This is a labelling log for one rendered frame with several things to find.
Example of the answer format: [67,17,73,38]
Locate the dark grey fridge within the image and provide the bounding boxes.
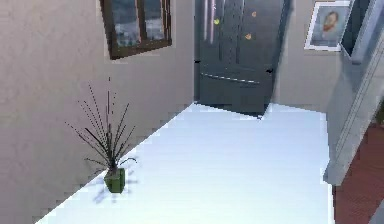
[193,0,292,118]

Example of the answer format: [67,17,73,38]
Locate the brown framed window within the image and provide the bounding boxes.
[99,0,174,61]

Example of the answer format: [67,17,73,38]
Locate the house plant in green pot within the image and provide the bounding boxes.
[65,77,138,194]

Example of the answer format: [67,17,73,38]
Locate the white framed portrait picture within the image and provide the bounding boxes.
[303,0,352,53]

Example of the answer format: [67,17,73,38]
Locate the silver horizontal fridge handle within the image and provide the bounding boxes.
[201,72,261,86]

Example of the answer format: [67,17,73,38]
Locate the silver vertical fridge handle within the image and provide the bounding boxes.
[209,0,217,45]
[202,0,210,42]

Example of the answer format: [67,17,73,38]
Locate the dark window in grey frame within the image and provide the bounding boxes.
[339,0,384,64]

